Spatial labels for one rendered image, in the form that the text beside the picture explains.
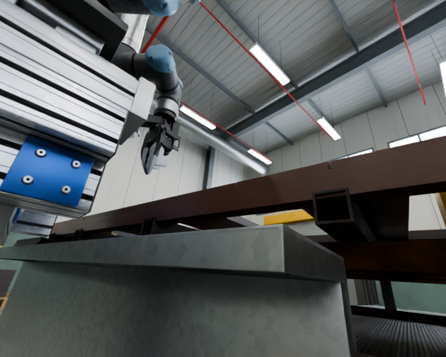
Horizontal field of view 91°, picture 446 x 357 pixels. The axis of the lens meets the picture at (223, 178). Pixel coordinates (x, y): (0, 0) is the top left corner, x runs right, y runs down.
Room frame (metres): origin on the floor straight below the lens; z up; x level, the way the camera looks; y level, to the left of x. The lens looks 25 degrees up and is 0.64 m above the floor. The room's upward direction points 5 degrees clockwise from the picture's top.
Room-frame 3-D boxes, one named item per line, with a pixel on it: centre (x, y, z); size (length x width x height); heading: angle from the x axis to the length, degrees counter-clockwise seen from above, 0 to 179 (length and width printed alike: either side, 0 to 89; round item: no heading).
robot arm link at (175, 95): (0.56, 0.20, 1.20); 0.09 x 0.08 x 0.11; 179
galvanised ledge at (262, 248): (0.63, 0.40, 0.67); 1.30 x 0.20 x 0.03; 51
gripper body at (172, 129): (0.57, 0.20, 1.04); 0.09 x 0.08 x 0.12; 141
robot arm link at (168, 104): (0.57, 0.21, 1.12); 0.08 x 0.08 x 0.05
